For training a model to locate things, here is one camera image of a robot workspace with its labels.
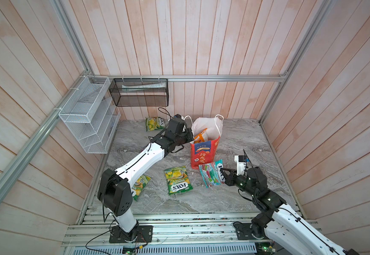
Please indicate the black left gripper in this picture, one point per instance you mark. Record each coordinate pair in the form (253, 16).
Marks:
(189, 134)

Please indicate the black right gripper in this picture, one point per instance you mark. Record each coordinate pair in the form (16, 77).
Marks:
(229, 177)

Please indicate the orange mango snack bag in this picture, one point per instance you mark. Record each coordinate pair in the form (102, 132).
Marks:
(201, 137)

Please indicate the red paper bag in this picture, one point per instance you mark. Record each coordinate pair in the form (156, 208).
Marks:
(204, 152)

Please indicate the teal red Fox's candy bag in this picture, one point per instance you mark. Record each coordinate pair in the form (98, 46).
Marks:
(211, 173)

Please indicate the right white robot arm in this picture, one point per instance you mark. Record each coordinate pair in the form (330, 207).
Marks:
(277, 220)

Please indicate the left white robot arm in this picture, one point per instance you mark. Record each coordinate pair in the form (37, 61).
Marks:
(116, 186)

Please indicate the green Fox's candy bag rear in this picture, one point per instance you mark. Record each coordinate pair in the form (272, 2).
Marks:
(155, 123)

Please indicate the green fox's candy bag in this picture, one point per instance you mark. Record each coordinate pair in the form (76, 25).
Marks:
(139, 186)
(155, 123)
(177, 180)

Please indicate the green Fox's candy bag centre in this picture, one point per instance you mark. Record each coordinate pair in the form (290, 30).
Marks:
(177, 180)

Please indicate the green Fox's candy bag left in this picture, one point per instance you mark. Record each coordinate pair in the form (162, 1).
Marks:
(139, 186)

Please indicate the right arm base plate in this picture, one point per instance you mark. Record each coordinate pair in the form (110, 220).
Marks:
(248, 231)

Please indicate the black wire mesh basket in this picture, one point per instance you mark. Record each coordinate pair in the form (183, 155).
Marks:
(140, 92)

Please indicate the white wire mesh shelf rack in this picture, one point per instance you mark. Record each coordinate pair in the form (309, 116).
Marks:
(90, 114)

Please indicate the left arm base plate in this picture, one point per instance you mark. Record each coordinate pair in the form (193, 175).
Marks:
(140, 233)

